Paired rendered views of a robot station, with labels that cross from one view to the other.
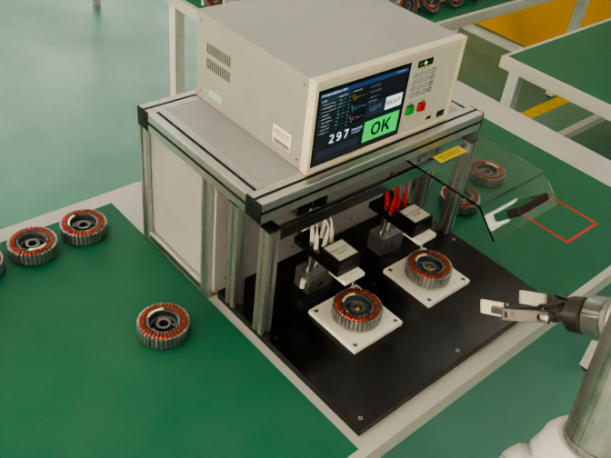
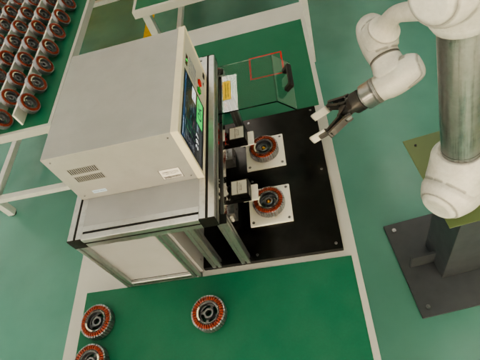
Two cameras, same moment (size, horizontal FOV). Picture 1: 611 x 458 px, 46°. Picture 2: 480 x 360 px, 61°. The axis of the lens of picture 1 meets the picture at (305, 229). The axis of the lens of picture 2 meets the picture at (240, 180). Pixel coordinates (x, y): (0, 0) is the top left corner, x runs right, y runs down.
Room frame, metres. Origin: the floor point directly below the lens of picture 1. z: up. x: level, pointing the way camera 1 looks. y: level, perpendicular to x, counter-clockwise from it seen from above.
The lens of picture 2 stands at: (0.47, 0.27, 2.01)
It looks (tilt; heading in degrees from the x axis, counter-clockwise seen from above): 52 degrees down; 333
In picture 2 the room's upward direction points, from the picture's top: 25 degrees counter-clockwise
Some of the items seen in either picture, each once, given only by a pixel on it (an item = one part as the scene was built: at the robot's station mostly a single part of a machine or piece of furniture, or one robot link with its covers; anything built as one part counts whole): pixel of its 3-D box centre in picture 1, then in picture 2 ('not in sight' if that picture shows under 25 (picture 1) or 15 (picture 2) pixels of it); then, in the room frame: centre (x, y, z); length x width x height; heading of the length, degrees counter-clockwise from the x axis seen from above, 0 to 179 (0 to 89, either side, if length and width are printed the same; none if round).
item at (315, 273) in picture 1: (314, 274); (229, 208); (1.25, -0.03, 0.80); 0.08 x 0.05 x 0.06; 135
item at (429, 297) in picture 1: (425, 276); (265, 152); (1.32, -0.31, 0.78); 0.15 x 0.15 x 0.01; 45
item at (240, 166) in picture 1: (316, 117); (151, 141); (1.46, 0.01, 1.09); 0.68 x 0.44 x 0.05; 135
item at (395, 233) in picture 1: (385, 238); (228, 156); (1.42, -0.20, 0.80); 0.08 x 0.05 x 0.06; 135
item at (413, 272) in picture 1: (428, 268); (263, 148); (1.32, -0.31, 0.80); 0.11 x 0.11 x 0.04
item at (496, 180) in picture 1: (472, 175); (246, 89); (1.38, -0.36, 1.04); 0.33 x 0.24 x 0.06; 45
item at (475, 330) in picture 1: (386, 297); (264, 181); (1.24, -0.21, 0.76); 0.64 x 0.47 x 0.02; 135
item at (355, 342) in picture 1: (355, 317); (270, 205); (1.15, -0.14, 0.78); 0.15 x 0.15 x 0.01; 45
